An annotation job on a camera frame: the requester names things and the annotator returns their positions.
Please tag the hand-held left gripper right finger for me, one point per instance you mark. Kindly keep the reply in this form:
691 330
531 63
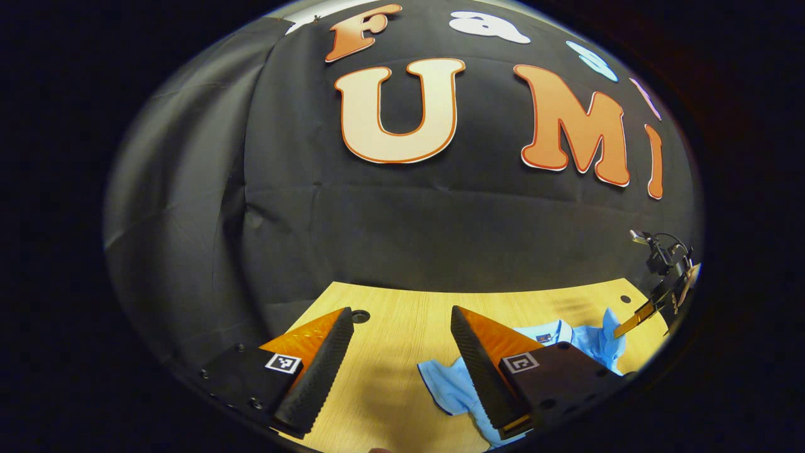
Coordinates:
481 371

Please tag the black backdrop cloth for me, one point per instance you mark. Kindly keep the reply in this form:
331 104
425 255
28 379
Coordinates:
402 233

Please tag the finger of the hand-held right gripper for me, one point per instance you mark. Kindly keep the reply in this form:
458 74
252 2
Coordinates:
638 319

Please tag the light blue T-shirt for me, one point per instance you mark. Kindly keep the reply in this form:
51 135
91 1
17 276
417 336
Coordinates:
453 390

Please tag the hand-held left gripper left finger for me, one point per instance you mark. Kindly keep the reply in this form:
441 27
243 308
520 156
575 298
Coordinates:
321 371

